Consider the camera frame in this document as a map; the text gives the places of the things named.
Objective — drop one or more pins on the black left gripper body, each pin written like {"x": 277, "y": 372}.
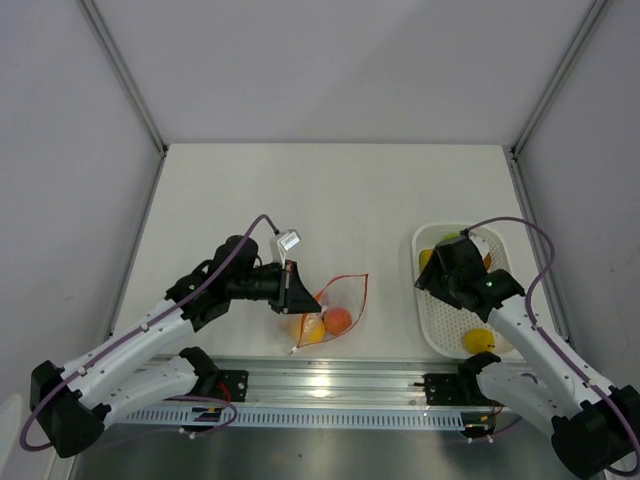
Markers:
{"x": 280, "y": 302}

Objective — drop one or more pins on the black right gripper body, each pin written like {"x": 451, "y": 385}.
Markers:
{"x": 446, "y": 289}

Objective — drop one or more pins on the small yellow orange fruit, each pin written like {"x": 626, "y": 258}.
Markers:
{"x": 423, "y": 258}

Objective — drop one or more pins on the brown kiwi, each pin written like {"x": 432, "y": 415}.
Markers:
{"x": 488, "y": 261}

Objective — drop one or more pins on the clear orange zip top bag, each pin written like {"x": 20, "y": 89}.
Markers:
{"x": 343, "y": 302}

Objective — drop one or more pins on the red peach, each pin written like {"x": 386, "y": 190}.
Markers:
{"x": 337, "y": 321}

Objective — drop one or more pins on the yellow lemon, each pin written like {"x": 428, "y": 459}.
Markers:
{"x": 479, "y": 340}

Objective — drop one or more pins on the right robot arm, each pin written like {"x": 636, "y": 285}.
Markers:
{"x": 591, "y": 423}

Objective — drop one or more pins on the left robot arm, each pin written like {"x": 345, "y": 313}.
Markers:
{"x": 74, "y": 404}

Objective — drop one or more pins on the white perforated plastic basket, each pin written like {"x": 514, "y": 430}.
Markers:
{"x": 443, "y": 326}

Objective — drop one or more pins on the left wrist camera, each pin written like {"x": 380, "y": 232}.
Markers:
{"x": 282, "y": 243}

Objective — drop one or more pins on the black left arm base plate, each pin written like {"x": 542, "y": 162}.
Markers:
{"x": 228, "y": 385}

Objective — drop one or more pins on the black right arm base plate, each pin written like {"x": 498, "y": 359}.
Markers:
{"x": 447, "y": 389}

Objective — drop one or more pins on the aluminium front rail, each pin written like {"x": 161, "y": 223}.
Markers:
{"x": 300, "y": 382}

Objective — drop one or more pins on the white slotted cable duct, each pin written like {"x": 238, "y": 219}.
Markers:
{"x": 250, "y": 416}

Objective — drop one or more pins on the right aluminium frame post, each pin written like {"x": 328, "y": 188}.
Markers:
{"x": 578, "y": 42}

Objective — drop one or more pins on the aluminium frame post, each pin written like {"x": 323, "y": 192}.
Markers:
{"x": 112, "y": 53}
{"x": 578, "y": 42}

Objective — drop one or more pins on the left aluminium frame post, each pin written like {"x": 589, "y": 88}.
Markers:
{"x": 112, "y": 53}

